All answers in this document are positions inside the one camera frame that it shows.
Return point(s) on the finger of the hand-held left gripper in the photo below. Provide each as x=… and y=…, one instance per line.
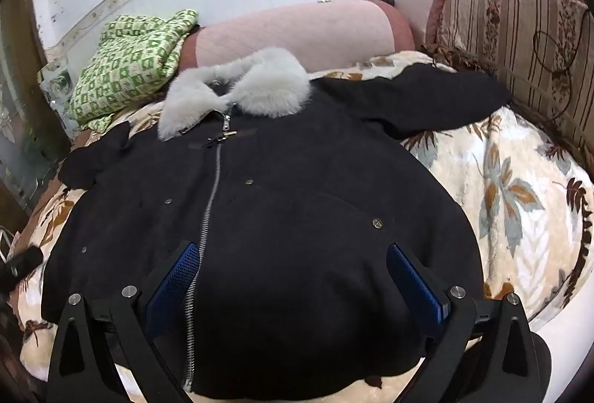
x=21, y=264

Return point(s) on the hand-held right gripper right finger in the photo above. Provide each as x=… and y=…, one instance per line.
x=413, y=280

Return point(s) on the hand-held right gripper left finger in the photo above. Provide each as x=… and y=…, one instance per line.
x=178, y=273

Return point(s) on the black coat with fur collar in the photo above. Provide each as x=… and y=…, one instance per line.
x=301, y=208

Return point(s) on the leaf print plush blanket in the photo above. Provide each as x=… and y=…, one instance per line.
x=510, y=180

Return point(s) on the glass cabinet door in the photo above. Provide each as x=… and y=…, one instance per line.
x=21, y=120

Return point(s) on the grey floral cloth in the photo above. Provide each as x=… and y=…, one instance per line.
x=53, y=83

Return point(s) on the green patterned pillow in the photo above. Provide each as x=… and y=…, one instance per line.
x=125, y=64

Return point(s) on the striped sofa cushion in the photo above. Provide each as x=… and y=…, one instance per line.
x=524, y=46

